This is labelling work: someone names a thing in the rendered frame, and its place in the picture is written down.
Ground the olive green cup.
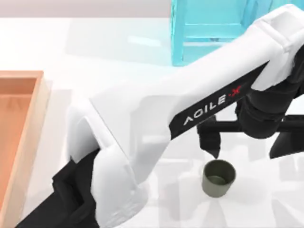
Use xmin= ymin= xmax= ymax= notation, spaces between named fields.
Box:
xmin=201 ymin=159 xmax=237 ymax=198

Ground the shallow salmon-coloured box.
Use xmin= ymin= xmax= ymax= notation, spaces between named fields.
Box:
xmin=0 ymin=70 xmax=45 ymax=228

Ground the light blue rack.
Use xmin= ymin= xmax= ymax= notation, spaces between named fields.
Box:
xmin=169 ymin=0 xmax=263 ymax=67

